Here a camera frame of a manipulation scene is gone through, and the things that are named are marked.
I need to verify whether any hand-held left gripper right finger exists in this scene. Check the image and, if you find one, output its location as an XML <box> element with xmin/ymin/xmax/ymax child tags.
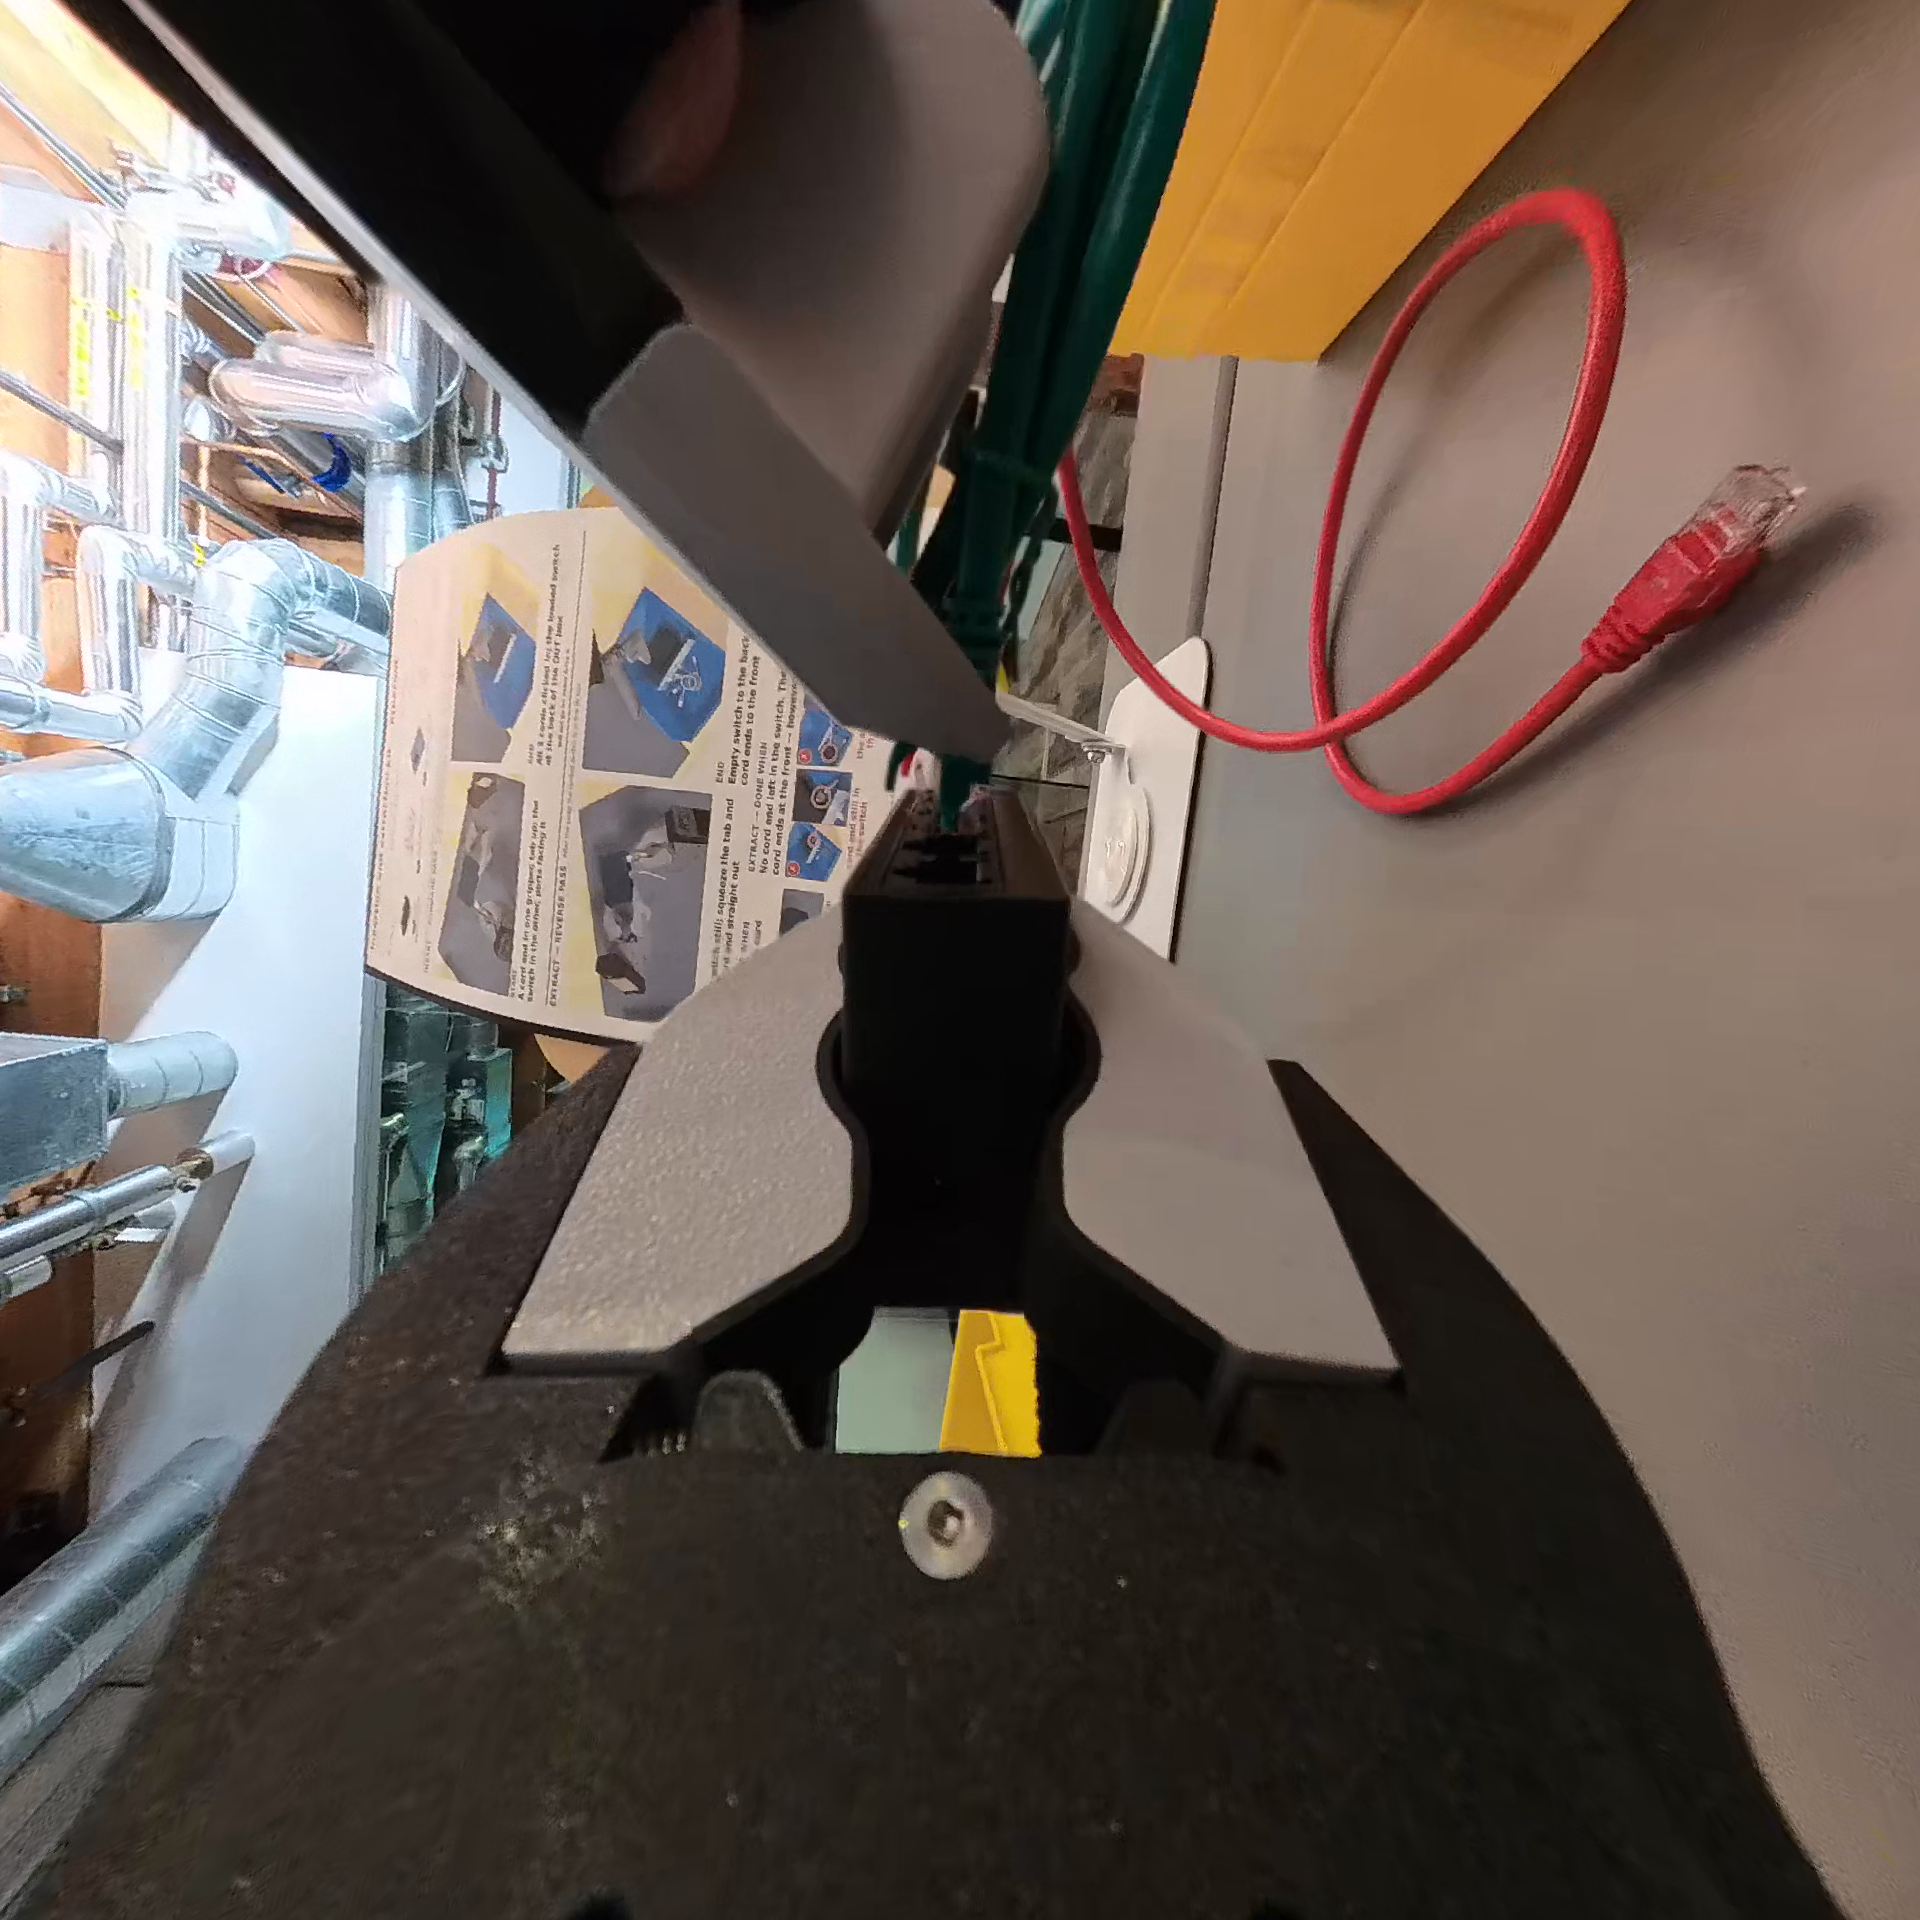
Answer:
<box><xmin>1025</xmin><ymin>901</ymin><xmax>1404</xmax><ymax>1444</ymax></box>

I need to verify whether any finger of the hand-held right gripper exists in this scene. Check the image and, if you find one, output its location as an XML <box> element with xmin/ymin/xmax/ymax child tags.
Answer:
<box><xmin>582</xmin><ymin>327</ymin><xmax>1011</xmax><ymax>761</ymax></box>

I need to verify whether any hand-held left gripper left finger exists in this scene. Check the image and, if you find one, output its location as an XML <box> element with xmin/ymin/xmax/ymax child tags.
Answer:
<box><xmin>502</xmin><ymin>905</ymin><xmax>879</xmax><ymax>1444</ymax></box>

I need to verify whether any black network switch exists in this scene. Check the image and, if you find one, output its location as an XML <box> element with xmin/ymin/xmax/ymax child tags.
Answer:
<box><xmin>837</xmin><ymin>792</ymin><xmax>1080</xmax><ymax>1311</ymax></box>

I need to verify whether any yellow plastic bin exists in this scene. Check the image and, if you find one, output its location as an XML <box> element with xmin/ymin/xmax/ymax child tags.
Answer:
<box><xmin>1111</xmin><ymin>0</ymin><xmax>1638</xmax><ymax>363</ymax></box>
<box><xmin>938</xmin><ymin>1309</ymin><xmax>1043</xmax><ymax>1457</ymax></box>

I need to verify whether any green ethernet cable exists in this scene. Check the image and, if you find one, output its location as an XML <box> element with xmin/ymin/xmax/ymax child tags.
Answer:
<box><xmin>885</xmin><ymin>0</ymin><xmax>1224</xmax><ymax>834</ymax></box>

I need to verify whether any red ethernet cable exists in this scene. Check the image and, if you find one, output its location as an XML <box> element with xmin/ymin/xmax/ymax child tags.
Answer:
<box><xmin>1054</xmin><ymin>188</ymin><xmax>1806</xmax><ymax>819</ymax></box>

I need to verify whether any person's right hand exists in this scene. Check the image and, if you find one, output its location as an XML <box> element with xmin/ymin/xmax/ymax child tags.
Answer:
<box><xmin>604</xmin><ymin>29</ymin><xmax>741</xmax><ymax>208</ymax></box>

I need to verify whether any printed instruction sheet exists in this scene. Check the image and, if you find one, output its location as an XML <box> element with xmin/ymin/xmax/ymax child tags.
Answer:
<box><xmin>365</xmin><ymin>511</ymin><xmax>903</xmax><ymax>1047</ymax></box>

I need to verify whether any cluster of silver pipes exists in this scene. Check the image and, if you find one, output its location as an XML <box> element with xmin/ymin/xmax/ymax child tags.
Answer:
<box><xmin>0</xmin><ymin>150</ymin><xmax>482</xmax><ymax>925</ymax></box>

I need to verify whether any grey rectangular duct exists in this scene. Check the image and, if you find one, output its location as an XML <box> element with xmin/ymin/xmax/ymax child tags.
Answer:
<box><xmin>0</xmin><ymin>1032</ymin><xmax>243</xmax><ymax>1202</ymax></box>

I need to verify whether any round silver duct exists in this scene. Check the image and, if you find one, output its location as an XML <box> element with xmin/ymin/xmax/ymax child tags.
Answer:
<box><xmin>0</xmin><ymin>1441</ymin><xmax>250</xmax><ymax>1780</ymax></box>

